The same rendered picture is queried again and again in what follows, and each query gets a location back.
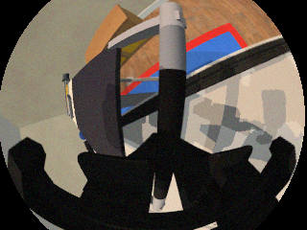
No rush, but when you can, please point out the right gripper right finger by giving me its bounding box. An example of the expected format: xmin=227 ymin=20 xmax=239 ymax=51
xmin=174 ymin=138 xmax=252 ymax=210

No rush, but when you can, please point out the grey square plate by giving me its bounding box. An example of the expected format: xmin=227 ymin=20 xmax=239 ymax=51
xmin=67 ymin=95 xmax=74 ymax=119

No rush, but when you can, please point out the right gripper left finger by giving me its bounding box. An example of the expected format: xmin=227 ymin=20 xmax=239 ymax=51
xmin=78 ymin=132 xmax=156 ymax=213

